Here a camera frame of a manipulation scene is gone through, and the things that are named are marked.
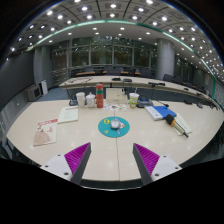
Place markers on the colourful sticker sheet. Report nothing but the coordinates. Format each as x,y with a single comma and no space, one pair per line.
115,107

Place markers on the black yellow handheld microphone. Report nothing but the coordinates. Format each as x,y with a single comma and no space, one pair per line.
170,120

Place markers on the white printed document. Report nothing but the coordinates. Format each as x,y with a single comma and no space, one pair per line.
68,114

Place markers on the white cardboard box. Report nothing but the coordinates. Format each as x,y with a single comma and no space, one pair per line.
116,96

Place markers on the grey desk microphone unit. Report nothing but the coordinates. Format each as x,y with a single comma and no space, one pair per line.
144,103

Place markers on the long curved conference table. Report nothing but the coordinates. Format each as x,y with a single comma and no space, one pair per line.
143,83

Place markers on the red drink bottle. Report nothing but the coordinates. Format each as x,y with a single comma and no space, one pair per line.
99,97

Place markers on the green white cup with straw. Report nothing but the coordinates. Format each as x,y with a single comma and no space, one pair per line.
134,100

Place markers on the black gooseneck desk microphone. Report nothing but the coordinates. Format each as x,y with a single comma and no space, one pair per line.
72,102

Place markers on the red and white leaflet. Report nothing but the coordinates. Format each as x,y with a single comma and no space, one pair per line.
46,131

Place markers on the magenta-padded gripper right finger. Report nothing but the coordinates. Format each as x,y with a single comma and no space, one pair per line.
147,159

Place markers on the round teal printed mouse pad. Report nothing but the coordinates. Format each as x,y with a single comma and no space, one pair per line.
105,128

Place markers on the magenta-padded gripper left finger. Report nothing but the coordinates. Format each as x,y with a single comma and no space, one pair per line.
75,159

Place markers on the silver computer mouse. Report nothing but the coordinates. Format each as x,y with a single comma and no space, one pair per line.
115,124

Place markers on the white paper cup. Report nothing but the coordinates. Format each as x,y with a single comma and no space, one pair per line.
80,100

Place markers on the dark office chairs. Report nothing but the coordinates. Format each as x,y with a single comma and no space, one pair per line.
145,72

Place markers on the blue and white book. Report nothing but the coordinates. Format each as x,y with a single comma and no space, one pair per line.
159,112

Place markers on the ceiling lights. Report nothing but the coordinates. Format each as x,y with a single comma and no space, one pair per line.
113,6

